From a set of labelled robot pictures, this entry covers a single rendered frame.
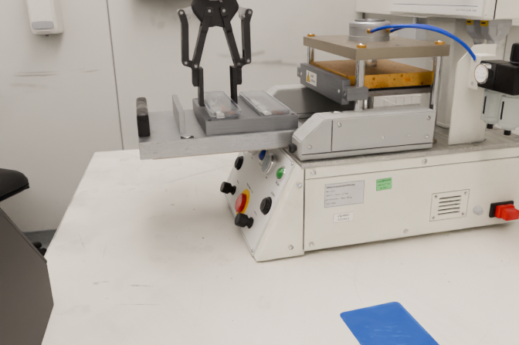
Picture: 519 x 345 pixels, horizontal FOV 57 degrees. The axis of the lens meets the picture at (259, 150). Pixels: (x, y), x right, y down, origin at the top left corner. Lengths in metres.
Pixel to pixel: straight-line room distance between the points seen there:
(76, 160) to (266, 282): 1.77
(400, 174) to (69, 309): 0.59
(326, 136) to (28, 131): 1.85
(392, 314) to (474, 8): 0.53
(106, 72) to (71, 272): 1.55
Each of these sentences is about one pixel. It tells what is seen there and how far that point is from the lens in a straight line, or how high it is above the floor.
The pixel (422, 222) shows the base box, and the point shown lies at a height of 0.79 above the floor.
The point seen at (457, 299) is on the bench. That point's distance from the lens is 0.83.
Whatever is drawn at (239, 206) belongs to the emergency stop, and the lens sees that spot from 0.97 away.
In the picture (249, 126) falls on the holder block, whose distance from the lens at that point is 0.83.
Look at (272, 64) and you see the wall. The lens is 2.37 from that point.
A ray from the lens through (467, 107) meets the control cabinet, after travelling 0.95.
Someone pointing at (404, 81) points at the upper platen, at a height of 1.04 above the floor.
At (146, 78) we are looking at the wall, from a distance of 2.33.
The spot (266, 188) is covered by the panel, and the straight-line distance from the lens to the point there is 0.90.
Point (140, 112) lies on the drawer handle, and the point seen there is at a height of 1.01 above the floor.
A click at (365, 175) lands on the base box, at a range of 0.86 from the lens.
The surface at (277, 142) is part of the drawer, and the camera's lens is 0.84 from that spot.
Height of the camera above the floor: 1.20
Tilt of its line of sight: 18 degrees down
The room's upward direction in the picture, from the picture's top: 1 degrees counter-clockwise
